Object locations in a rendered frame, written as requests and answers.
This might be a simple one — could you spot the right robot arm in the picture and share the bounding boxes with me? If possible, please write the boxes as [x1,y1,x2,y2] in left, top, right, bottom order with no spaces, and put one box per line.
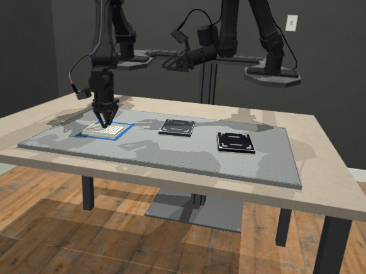
[89,0,150,91]

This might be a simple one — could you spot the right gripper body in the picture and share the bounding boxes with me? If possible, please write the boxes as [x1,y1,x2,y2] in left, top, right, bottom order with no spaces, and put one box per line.
[78,86,119,111]

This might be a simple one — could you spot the white well plate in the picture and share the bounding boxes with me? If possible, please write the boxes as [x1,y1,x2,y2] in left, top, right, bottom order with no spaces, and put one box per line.
[82,124,124,138]

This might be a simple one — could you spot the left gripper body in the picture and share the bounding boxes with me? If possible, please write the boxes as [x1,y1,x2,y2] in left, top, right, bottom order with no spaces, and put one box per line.
[179,31,204,70]

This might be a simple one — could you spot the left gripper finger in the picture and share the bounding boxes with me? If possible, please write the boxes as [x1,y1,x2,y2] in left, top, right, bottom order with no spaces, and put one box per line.
[162,52,181,69]
[166,53,189,72]

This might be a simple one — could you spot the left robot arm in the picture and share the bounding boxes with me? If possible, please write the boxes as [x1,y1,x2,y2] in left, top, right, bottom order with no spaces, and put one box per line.
[170,0,299,78]

